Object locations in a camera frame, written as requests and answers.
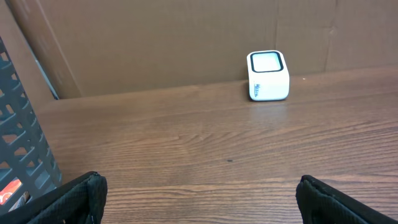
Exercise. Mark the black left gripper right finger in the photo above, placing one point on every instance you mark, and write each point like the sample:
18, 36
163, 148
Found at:
320, 203

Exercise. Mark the white barcode scanner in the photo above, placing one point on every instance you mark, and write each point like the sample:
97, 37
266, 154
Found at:
268, 76

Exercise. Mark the orange tissue pack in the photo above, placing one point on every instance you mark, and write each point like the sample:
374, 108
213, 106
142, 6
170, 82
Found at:
9, 190

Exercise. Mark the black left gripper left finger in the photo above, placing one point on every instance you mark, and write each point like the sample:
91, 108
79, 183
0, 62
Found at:
82, 200

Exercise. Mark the grey plastic mesh basket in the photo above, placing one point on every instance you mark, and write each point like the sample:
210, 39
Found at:
25, 152

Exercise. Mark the cardboard backdrop panel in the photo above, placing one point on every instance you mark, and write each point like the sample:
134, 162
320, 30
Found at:
92, 48

